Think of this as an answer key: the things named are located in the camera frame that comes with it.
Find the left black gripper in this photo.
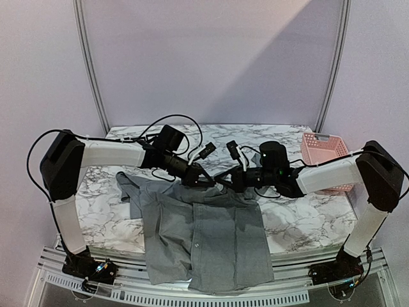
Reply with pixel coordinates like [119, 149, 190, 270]
[162, 151, 216, 188]

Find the grey button shirt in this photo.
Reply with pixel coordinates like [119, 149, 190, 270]
[116, 172, 274, 294]

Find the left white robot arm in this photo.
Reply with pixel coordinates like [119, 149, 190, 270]
[40, 125, 215, 278]

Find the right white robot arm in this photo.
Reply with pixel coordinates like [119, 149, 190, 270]
[215, 141, 408, 279]

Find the pink plastic basket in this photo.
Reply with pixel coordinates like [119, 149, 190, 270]
[297, 132, 362, 194]

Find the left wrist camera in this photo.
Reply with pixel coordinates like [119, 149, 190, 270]
[188, 142, 216, 165]

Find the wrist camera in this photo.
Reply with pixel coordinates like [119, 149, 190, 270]
[188, 142, 216, 165]
[226, 141, 248, 171]

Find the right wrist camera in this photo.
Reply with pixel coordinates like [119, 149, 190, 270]
[226, 141, 248, 171]

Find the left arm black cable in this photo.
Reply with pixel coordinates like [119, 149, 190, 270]
[26, 114, 204, 205]

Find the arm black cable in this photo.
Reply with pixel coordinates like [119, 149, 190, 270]
[26, 114, 204, 205]
[239, 145, 409, 201]

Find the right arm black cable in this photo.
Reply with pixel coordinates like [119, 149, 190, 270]
[239, 145, 409, 201]

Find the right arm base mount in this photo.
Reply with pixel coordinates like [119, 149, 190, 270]
[308, 260, 364, 285]

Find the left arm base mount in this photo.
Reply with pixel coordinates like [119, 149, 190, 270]
[62, 251, 119, 285]

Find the aluminium front rail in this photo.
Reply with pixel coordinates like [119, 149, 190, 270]
[27, 246, 403, 306]

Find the right wall aluminium post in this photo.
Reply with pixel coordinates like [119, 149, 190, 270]
[314, 0, 351, 133]

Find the wall aluminium post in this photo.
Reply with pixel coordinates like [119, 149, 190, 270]
[72, 0, 111, 135]
[314, 0, 351, 133]

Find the left wall aluminium post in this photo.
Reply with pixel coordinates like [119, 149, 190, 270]
[72, 0, 111, 135]

